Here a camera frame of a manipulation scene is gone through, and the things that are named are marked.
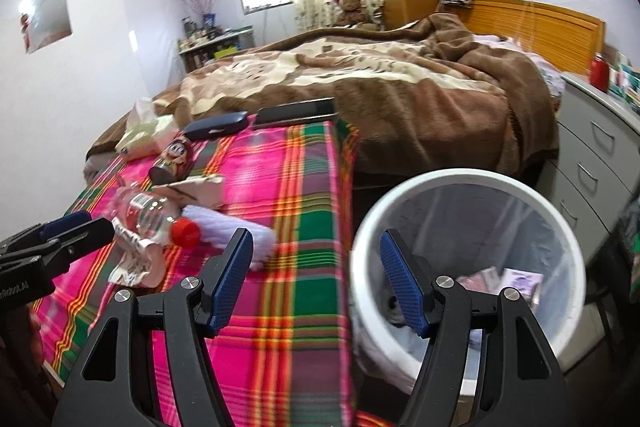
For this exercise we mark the white round trash bin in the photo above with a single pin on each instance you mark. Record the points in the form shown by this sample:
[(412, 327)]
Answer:
[(370, 227)]

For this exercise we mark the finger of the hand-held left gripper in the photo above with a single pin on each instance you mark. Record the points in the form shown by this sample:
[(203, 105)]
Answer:
[(65, 224), (82, 239)]

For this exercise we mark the red jar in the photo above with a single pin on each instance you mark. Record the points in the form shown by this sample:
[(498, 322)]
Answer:
[(599, 72)]

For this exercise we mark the clear plastic bottle red label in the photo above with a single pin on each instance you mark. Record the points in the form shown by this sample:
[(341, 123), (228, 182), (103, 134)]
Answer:
[(150, 214)]

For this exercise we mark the dark glasses case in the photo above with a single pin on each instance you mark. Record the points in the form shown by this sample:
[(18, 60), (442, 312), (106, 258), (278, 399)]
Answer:
[(215, 125)]

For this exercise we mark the grey drawer dresser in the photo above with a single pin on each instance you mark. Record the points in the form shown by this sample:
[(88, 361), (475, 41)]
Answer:
[(595, 147)]

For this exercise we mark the black smartphone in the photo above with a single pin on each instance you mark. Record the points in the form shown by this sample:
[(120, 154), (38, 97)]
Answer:
[(295, 113)]

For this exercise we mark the short white foam net sleeve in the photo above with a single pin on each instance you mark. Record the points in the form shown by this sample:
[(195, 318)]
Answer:
[(220, 227)]

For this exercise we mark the patterned wrapper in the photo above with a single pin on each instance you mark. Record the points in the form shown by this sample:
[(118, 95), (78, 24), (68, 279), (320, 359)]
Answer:
[(132, 257)]

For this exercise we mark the crumpled beige paper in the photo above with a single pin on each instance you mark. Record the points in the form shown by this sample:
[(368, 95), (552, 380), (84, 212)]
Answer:
[(197, 189)]

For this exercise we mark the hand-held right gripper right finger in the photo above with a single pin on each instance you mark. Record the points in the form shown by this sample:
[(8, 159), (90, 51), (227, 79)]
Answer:
[(402, 287)]

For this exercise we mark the wooden bed headboard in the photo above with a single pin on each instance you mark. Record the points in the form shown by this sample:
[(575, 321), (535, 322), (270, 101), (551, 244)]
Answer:
[(545, 29)]

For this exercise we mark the brown patterned blanket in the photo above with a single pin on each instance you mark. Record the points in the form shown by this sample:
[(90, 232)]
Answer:
[(375, 97)]

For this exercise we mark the cartoon figure bottle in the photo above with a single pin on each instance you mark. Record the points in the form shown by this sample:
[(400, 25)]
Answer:
[(172, 159)]

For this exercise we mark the purple milk carton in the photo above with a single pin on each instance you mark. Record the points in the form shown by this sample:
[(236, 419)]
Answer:
[(522, 284)]

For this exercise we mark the pink plaid cloth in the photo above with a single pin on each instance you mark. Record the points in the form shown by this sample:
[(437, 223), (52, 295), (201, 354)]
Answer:
[(290, 297)]

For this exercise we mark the cluttered side desk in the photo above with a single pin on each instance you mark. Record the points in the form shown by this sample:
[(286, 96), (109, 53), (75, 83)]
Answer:
[(215, 44)]

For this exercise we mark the silver wall poster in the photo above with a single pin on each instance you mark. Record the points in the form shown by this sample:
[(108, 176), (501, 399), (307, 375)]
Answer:
[(45, 19)]

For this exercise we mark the tissue pack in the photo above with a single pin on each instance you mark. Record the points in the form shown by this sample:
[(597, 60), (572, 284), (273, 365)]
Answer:
[(145, 132)]

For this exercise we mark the dark chair with clothes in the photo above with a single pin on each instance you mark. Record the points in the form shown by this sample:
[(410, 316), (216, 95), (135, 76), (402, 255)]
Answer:
[(620, 267)]

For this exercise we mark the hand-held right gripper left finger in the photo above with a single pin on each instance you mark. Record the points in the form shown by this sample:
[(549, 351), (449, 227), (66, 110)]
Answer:
[(230, 282)]

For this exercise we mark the teddy bear with red hat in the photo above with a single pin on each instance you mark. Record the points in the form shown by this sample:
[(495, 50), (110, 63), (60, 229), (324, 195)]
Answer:
[(352, 9)]

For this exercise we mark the pile of small boxes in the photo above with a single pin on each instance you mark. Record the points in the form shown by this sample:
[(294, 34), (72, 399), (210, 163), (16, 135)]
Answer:
[(625, 79)]

